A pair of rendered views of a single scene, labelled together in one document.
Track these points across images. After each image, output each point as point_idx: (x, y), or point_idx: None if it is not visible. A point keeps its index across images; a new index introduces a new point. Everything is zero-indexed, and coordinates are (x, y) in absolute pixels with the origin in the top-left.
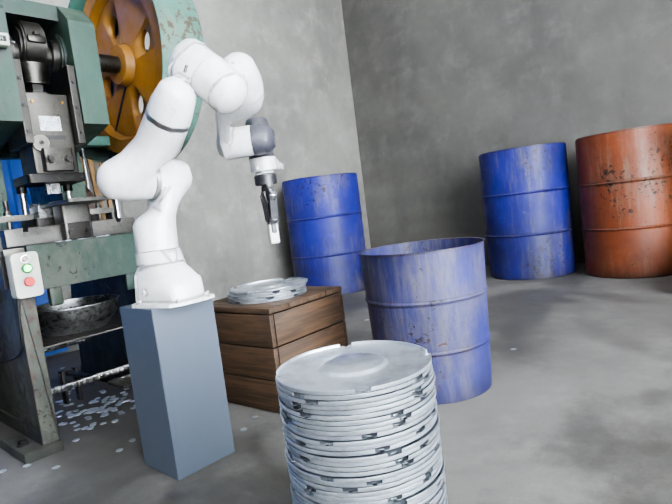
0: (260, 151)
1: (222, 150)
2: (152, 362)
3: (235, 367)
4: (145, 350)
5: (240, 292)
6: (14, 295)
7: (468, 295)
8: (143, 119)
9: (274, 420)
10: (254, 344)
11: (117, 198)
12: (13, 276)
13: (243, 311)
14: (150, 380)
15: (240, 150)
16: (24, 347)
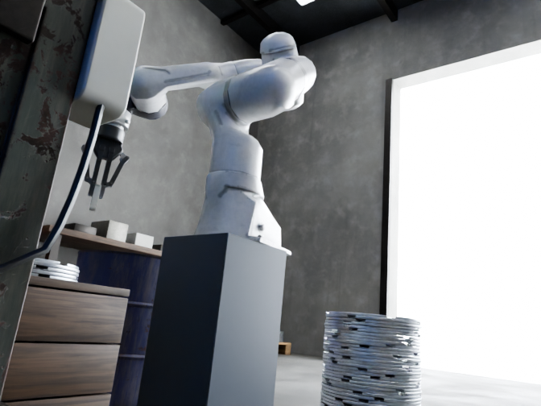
0: (156, 115)
1: (159, 92)
2: (269, 319)
3: (27, 385)
4: (262, 302)
5: (50, 260)
6: (110, 97)
7: None
8: (298, 68)
9: None
10: (88, 339)
11: (278, 110)
12: (136, 59)
13: (84, 288)
14: (258, 346)
15: (158, 103)
16: (26, 252)
